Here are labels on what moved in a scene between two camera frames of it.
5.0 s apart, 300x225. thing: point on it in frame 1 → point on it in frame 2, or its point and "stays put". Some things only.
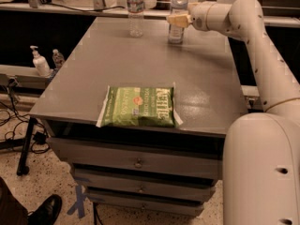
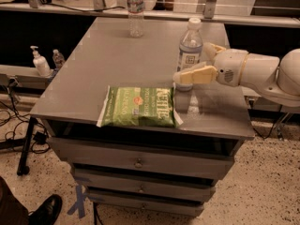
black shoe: [47, 211] stays put
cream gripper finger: [181, 20] → [203, 75]
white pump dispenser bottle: [40, 63] stays put
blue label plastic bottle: [179, 5] → [190, 50]
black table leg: [22, 160] stays put
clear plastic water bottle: [135, 8] stays put
